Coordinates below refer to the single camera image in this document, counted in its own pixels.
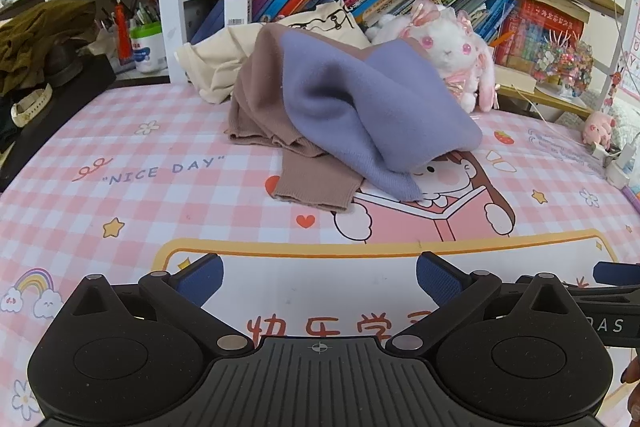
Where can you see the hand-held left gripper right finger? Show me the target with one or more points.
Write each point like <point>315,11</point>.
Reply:
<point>440,279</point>

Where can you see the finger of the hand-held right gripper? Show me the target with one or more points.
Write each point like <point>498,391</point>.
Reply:
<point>617,272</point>

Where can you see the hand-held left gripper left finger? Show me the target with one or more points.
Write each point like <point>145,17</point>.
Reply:
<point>202,279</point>

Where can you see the purple and brown sweater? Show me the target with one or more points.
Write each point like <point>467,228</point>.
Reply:
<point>325,107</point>

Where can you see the person's right hand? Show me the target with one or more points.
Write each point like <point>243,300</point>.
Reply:
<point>633,374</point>

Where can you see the pink pig plush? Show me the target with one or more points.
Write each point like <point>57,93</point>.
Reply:
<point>597,127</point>

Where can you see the colourful bead ornament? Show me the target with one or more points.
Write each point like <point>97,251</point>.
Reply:
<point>562,62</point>

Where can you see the cream printed cloth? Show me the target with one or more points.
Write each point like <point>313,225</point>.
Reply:
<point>220,57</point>

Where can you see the white pen cup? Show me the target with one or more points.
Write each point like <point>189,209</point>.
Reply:
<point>147,49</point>

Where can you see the white bunny plush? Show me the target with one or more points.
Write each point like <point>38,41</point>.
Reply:
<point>450,42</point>

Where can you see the cream wristwatch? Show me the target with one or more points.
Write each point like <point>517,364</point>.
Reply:
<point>30,104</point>

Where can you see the red tassel ornament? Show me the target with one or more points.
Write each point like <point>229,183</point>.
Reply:
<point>123,37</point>

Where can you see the red book box set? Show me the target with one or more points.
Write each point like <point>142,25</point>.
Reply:
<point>540,22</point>

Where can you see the bunch of pens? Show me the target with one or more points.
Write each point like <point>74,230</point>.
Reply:
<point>142,14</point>

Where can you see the white labelled box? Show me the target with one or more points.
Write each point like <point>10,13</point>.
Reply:
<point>237,2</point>

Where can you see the olive green cloth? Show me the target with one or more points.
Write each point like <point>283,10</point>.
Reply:
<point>40,32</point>

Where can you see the cartoon rabbit wall sticker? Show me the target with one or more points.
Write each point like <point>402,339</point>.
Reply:
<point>616,82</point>

